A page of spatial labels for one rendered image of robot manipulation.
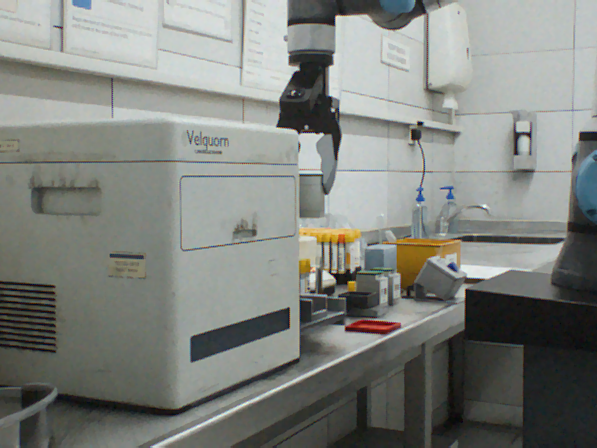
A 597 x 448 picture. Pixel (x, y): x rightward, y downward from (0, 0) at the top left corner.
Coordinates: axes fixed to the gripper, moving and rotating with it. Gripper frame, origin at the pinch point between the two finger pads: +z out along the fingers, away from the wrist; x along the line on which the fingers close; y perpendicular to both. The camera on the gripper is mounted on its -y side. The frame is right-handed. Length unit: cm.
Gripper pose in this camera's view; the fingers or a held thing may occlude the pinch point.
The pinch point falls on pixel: (307, 186)
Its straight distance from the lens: 128.8
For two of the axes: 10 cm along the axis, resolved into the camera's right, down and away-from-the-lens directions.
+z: 0.0, 10.0, 0.6
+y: 2.4, -0.5, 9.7
